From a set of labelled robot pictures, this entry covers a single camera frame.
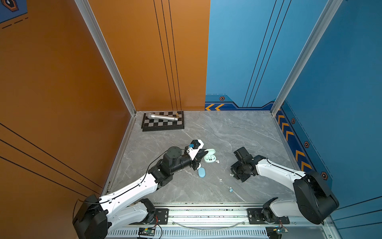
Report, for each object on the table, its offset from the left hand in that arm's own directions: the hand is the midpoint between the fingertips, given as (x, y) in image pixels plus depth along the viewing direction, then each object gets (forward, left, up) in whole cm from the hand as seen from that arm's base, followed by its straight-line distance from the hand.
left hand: (207, 149), depth 71 cm
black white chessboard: (+33, +40, -21) cm, 56 cm away
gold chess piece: (+38, +20, -17) cm, 47 cm away
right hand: (-2, -15, -23) cm, 27 cm away
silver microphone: (+38, +38, -17) cm, 56 cm away
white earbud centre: (+5, -8, -22) cm, 24 cm away
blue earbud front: (-12, -14, -23) cm, 29 cm away
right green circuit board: (-30, -33, -25) cm, 52 cm away
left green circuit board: (-31, +29, -26) cm, 50 cm away
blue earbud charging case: (-3, +2, -22) cm, 22 cm away
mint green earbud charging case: (-3, -1, -2) cm, 4 cm away
